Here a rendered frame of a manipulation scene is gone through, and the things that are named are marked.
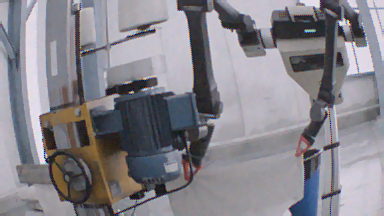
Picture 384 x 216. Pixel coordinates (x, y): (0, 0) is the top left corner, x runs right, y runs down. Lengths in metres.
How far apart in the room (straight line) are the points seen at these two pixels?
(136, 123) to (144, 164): 0.11
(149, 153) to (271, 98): 8.47
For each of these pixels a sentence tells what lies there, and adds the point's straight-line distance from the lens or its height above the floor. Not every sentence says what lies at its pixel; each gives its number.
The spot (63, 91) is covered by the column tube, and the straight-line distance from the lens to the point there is 1.85.
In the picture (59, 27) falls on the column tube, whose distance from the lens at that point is 1.87.
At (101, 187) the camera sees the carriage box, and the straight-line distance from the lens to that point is 1.84.
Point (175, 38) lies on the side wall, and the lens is 10.56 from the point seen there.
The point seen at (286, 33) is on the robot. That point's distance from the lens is 2.47.
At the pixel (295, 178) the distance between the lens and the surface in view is 2.16.
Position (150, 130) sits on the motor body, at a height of 1.23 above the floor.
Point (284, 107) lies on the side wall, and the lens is 10.23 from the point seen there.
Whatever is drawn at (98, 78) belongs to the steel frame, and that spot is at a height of 1.56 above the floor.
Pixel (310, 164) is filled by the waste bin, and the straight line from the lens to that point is 4.29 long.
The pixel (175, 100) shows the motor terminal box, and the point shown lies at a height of 1.29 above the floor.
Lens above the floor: 1.36
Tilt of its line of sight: 3 degrees down
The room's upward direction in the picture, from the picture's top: 11 degrees counter-clockwise
